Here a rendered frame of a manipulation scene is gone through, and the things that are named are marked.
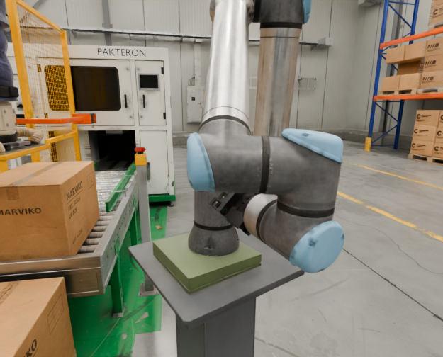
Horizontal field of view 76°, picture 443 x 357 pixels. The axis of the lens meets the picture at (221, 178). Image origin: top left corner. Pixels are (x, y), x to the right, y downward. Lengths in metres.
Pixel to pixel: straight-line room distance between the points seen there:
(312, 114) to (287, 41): 11.10
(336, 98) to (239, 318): 11.67
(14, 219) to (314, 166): 1.44
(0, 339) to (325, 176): 1.17
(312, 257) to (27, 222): 1.38
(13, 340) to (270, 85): 1.16
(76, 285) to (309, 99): 10.98
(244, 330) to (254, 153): 0.92
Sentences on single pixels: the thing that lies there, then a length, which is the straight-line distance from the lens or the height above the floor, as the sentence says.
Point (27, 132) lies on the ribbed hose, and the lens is 1.59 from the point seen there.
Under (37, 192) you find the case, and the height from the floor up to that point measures 0.92.
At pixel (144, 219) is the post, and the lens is 2.01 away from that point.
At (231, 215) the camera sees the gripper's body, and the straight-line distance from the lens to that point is 0.60.
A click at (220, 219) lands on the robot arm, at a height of 0.92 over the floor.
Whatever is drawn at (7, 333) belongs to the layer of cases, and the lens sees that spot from 1.33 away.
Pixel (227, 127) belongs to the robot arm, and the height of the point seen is 1.26.
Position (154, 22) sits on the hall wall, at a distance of 10.49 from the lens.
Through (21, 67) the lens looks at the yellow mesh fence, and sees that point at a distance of 2.79.
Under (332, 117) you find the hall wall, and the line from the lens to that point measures 12.43.
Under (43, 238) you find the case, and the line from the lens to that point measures 1.63.
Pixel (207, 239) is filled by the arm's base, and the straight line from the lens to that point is 1.00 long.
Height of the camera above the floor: 1.29
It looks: 14 degrees down
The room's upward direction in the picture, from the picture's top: straight up
